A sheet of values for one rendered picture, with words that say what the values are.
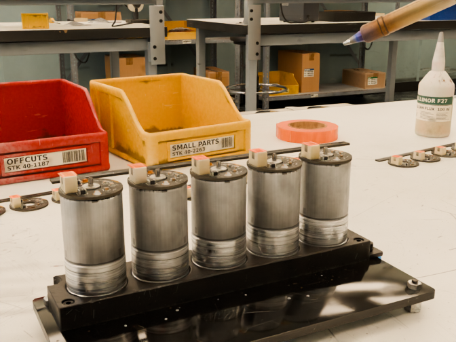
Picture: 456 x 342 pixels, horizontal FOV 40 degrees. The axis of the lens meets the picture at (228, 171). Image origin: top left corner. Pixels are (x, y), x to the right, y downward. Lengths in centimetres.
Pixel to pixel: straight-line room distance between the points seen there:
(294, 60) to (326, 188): 470
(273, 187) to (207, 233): 3
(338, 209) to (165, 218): 9
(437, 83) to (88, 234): 45
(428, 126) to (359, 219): 26
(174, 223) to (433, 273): 14
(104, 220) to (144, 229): 2
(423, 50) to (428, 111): 553
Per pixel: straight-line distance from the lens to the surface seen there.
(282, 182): 27
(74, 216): 25
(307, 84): 496
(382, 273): 30
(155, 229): 26
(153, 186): 25
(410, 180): 49
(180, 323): 25
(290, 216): 28
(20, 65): 464
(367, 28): 28
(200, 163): 26
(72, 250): 25
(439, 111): 64
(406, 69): 606
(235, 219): 27
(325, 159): 29
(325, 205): 29
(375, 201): 44
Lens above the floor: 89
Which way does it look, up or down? 16 degrees down
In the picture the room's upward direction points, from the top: straight up
